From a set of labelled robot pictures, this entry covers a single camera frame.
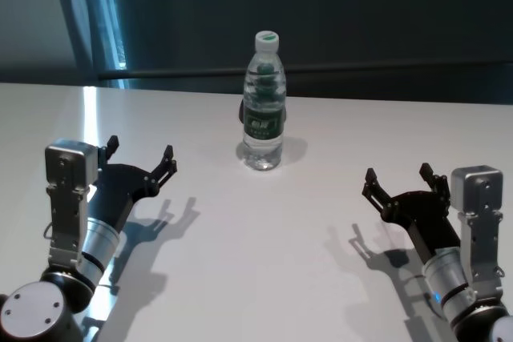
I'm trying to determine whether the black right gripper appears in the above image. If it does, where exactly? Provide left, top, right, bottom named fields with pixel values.
left=362, top=163, right=461, bottom=263

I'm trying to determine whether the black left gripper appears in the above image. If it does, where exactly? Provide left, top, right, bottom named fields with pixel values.
left=87, top=135, right=178, bottom=235

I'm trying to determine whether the clear water bottle green label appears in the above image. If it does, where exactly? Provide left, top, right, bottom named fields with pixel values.
left=241, top=30, right=287, bottom=171

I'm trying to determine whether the thick grey handrail bar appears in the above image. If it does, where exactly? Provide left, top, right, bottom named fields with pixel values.
left=98, top=59, right=513, bottom=79

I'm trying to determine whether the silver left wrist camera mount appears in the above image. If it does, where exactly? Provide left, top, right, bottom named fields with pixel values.
left=43, top=139, right=101, bottom=275

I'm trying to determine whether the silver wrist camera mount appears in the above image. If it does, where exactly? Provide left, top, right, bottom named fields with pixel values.
left=450, top=164, right=505, bottom=299
left=43, top=139, right=101, bottom=275

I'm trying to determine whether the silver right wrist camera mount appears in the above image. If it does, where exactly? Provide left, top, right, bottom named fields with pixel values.
left=450, top=164, right=505, bottom=299

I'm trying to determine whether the grey window frame glass strip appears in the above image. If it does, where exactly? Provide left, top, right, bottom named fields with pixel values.
left=50, top=0, right=131, bottom=89

